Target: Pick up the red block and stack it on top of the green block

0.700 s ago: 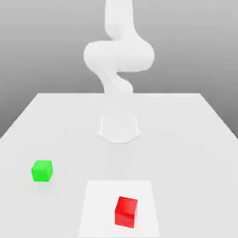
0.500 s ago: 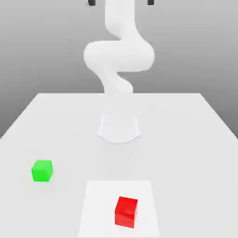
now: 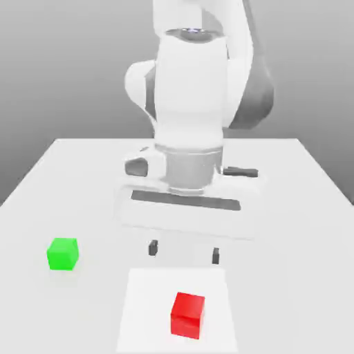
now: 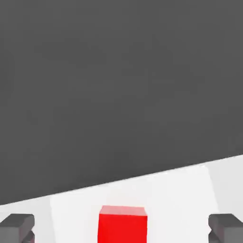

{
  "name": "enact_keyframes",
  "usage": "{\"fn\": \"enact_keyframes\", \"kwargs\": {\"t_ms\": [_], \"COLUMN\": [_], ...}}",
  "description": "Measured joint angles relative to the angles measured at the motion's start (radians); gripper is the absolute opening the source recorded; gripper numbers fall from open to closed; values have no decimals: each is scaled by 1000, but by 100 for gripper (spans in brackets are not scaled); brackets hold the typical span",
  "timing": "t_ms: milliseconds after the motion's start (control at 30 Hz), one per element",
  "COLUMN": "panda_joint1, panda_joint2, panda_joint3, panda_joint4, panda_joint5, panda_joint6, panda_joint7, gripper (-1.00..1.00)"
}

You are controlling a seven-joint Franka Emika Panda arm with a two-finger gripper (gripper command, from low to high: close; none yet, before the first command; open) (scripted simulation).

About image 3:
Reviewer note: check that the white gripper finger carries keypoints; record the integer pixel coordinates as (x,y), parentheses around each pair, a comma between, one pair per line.
(215,255)
(153,247)

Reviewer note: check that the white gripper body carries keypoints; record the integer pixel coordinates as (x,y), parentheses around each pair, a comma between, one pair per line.
(182,218)

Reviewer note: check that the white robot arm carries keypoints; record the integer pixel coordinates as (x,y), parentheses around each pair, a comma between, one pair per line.
(190,91)

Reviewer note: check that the small red cube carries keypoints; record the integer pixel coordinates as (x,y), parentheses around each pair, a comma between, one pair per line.
(187,315)

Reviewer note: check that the small green cube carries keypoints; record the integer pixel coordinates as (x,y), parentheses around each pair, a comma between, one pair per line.
(62,253)

